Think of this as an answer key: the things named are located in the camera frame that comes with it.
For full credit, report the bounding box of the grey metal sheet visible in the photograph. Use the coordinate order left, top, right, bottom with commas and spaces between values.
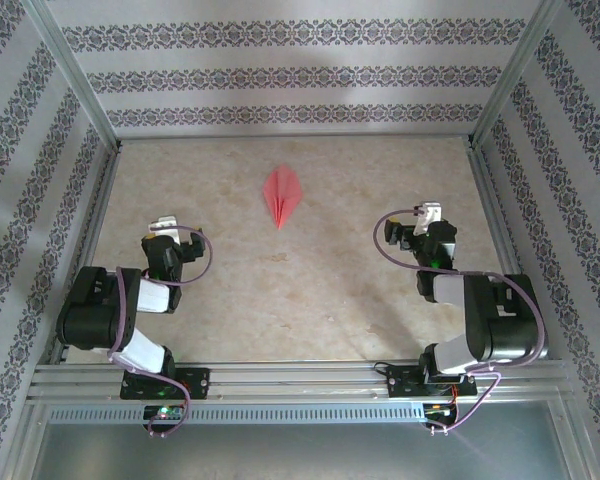
29, 422, 571, 480

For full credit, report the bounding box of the aluminium mounting rail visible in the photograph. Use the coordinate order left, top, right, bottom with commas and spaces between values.
27, 362, 574, 402

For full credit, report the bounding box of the aluminium back rail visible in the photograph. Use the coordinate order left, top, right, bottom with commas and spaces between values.
115, 131, 475, 144

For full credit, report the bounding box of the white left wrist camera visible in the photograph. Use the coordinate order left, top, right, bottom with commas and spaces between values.
148, 214, 180, 247

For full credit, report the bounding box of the circuit board with orange wires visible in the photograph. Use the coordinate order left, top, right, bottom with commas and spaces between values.
423, 401, 459, 420

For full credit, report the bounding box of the circuit board with green light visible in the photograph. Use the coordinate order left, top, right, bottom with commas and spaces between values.
143, 403, 187, 422

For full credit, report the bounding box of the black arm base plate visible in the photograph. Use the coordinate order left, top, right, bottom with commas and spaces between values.
119, 367, 212, 401
386, 364, 479, 400

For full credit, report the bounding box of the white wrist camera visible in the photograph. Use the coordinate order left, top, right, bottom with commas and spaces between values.
412, 201, 443, 236
148, 214, 180, 247

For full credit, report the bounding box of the slotted grey cable duct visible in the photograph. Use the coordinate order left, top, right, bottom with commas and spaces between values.
47, 402, 427, 427

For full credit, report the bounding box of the aluminium side rail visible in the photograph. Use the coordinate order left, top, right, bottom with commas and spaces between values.
47, 142, 126, 366
464, 139, 550, 362

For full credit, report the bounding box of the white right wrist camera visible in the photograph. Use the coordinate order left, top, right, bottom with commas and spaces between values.
412, 201, 443, 236

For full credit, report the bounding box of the aluminium frame post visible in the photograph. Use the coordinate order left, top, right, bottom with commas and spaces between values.
469, 0, 566, 149
22, 0, 124, 151

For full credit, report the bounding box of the pink paper sheet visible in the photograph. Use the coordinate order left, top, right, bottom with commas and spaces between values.
262, 166, 302, 231

